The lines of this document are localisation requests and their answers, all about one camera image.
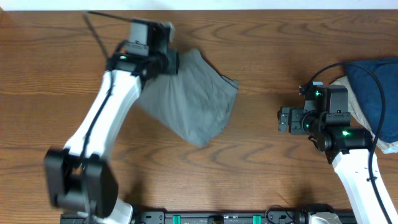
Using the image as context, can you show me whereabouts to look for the folded blue garment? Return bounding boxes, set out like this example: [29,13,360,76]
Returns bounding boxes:
[345,57,397,143]

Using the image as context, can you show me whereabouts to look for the folded beige garment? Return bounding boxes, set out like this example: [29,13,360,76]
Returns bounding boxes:
[332,77,398,154]

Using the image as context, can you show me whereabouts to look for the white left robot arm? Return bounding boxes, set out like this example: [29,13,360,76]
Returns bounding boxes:
[44,50,180,223]

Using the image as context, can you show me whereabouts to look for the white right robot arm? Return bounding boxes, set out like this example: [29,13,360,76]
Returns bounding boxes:
[278,85,397,223]

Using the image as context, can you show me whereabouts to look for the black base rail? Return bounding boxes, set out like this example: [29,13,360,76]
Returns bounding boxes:
[130,203,357,224]

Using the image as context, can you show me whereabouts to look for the grey shorts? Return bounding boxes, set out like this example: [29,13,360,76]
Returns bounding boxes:
[137,49,239,147]

